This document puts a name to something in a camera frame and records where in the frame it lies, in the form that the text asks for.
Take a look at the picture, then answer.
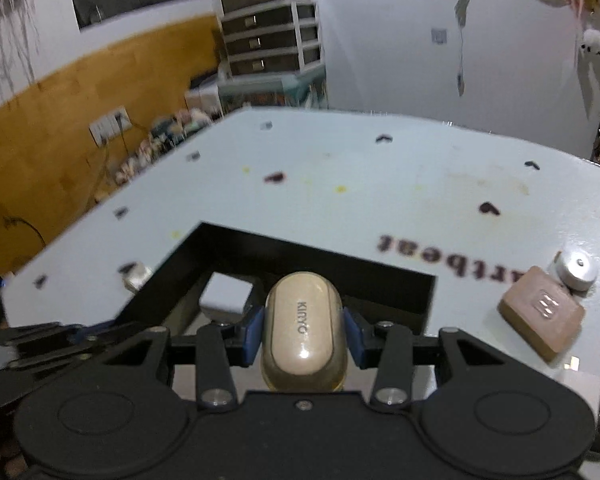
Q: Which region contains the cream satin ribbon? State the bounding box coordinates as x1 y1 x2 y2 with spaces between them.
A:
119 261 155 292

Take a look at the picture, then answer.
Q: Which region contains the white wall power outlet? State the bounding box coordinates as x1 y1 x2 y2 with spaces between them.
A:
88 105 134 148

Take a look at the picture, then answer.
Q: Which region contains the white plush sheep toy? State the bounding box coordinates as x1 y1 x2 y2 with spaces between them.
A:
580 29 600 58

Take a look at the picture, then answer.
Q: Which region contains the beige earbud case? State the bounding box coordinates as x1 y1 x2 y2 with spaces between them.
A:
260 270 353 393

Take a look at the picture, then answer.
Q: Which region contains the small white square box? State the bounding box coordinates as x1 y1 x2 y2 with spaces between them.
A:
199 272 256 313

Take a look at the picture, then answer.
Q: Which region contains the hanging tassel wall decoration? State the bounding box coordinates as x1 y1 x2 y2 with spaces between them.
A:
0 0 43 106

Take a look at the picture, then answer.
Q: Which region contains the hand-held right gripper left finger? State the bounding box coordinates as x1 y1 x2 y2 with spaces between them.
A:
87 306 267 409

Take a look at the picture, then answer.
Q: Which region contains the small round white lid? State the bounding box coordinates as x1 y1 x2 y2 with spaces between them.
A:
552 250 598 292

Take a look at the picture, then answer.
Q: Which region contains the teal printed cabinet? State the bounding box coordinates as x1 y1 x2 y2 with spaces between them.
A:
217 66 329 111

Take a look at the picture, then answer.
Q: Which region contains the black cardboard box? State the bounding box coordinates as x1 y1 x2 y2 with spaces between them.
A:
107 220 438 396

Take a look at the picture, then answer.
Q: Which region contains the pile of plush toys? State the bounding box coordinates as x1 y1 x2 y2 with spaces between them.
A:
107 107 217 188

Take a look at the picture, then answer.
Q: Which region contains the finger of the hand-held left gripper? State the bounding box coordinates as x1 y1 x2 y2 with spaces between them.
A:
7 321 151 347
7 346 113 372

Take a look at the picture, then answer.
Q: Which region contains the white storage box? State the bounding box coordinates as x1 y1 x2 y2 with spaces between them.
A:
185 82 222 117

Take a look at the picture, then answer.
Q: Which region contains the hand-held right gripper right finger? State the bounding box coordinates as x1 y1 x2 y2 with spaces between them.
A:
342 305 520 409

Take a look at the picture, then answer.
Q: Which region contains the white plastic drawer unit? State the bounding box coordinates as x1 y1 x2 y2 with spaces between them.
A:
220 0 327 77

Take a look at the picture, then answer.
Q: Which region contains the black power cable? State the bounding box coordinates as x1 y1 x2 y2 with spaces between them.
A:
2 215 48 250

